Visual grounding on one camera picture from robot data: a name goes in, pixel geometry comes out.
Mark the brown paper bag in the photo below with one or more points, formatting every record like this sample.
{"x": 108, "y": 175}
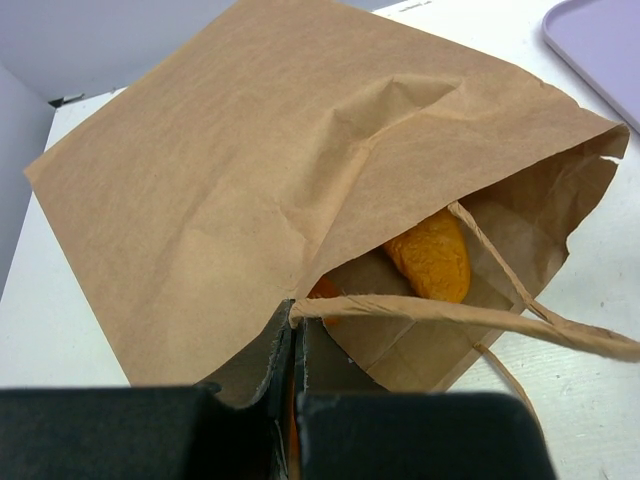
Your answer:
{"x": 288, "y": 138}

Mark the lilac plastic tray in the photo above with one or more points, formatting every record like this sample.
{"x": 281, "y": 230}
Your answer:
{"x": 599, "y": 40}

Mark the long orange bread loaf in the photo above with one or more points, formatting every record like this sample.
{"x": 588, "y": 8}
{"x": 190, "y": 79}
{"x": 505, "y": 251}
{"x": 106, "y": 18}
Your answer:
{"x": 433, "y": 257}

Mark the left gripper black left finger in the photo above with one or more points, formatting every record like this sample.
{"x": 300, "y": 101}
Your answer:
{"x": 230, "y": 425}

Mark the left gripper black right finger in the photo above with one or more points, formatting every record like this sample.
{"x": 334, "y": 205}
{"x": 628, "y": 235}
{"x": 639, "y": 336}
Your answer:
{"x": 349, "y": 427}

